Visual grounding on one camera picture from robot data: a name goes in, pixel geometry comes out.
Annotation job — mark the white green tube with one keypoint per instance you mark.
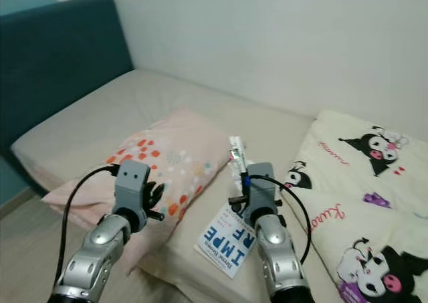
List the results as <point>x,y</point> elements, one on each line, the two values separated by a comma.
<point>238,156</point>

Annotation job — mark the white blue paperback book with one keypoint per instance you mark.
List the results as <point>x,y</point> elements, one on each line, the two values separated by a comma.
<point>224,243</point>

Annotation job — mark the pink pillow with coloured spots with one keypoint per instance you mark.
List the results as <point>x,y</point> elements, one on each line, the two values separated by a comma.
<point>174,142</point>

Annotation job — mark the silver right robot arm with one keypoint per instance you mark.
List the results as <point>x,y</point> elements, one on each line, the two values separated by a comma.
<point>281,263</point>

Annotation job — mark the beige sheeted bed mattress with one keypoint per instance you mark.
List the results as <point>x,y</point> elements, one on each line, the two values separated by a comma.
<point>107,109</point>

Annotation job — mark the cream cartoon print blanket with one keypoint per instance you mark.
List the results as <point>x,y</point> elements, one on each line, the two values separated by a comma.
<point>361,182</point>

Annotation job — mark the teal upholstered headboard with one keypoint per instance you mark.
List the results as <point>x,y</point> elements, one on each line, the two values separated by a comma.
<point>60,62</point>

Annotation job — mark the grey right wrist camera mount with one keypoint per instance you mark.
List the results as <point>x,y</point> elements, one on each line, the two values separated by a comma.
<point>261,192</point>

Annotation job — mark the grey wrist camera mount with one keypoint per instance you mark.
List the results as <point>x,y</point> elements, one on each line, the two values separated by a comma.
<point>131,182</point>
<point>261,192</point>

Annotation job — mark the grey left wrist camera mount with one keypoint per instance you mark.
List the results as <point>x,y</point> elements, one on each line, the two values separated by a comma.
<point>131,182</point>

